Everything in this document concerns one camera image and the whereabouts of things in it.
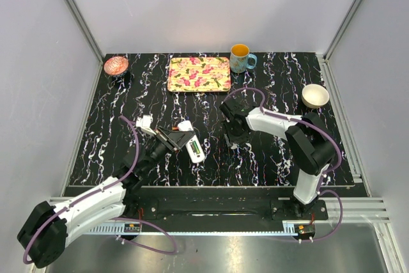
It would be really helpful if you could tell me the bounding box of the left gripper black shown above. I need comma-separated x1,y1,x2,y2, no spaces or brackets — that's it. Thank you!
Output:
141,126,195,175

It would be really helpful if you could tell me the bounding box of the white remote control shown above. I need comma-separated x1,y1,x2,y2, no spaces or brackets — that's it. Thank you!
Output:
177,120,205,164

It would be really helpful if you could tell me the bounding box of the green yellow battery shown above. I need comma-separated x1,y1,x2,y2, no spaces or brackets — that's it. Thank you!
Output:
192,141,201,155

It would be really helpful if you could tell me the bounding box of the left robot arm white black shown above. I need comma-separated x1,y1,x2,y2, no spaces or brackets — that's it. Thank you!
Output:
17,127,195,269

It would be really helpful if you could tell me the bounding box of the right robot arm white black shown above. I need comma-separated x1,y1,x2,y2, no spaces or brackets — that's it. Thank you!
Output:
220,100,342,219

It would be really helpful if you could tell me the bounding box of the floral yellow tray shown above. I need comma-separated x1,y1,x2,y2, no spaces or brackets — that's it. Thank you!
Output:
167,57,231,93

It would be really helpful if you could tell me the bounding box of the blue mug yellow inside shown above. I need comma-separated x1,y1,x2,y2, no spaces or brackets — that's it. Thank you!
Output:
229,43,258,74

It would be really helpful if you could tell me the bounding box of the cream white bowl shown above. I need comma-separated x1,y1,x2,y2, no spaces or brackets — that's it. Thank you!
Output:
302,84,330,109

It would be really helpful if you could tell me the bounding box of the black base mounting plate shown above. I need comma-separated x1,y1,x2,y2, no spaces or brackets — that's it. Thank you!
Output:
120,196,328,221

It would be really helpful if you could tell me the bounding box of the red patterned bowl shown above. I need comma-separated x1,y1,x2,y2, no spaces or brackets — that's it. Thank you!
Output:
104,56,129,77

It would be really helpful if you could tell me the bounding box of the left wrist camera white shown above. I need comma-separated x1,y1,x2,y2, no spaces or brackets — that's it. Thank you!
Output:
135,114,157,136

